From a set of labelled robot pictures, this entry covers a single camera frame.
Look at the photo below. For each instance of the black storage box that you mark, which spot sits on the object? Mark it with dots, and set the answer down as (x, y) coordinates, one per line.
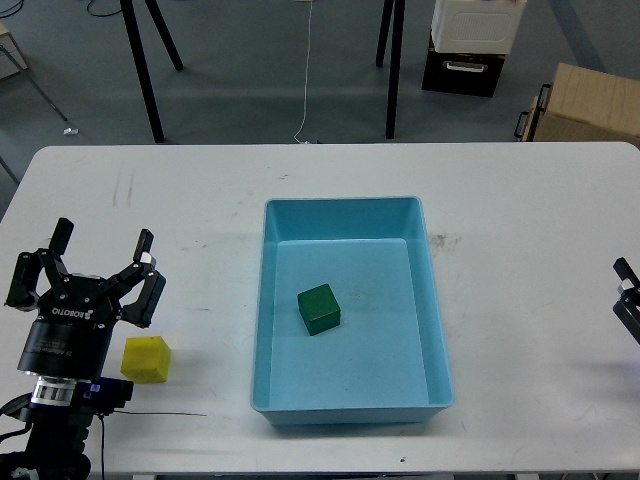
(462, 73)

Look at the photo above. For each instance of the black table legs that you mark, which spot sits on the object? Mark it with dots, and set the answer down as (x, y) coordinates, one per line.
(390, 39)
(140, 62)

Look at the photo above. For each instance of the light blue plastic box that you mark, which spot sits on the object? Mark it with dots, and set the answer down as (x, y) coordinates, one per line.
(387, 361)

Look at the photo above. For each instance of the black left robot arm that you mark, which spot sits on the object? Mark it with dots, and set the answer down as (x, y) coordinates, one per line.
(57, 415)

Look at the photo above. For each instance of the black right table legs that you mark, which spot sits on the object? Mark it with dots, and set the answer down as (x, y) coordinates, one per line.
(390, 39)

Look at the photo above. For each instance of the cardboard box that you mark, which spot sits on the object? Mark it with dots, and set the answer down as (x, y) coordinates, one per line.
(587, 105)

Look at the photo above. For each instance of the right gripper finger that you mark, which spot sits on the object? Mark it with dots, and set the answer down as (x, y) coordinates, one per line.
(627, 306)

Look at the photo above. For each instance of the black left table legs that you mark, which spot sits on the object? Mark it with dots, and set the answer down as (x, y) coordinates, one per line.
(140, 62)

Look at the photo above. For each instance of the white storage crate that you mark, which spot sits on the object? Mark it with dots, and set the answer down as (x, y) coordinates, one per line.
(476, 27)

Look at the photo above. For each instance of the yellow block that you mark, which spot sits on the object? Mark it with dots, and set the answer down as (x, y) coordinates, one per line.
(145, 360)

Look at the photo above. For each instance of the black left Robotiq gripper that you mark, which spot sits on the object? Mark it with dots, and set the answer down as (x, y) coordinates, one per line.
(71, 335)

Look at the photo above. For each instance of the wooden shelf at left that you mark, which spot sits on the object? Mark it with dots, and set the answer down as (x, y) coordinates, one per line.
(12, 60)

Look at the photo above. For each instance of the green block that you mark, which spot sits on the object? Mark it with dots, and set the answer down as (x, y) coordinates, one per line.
(319, 309)

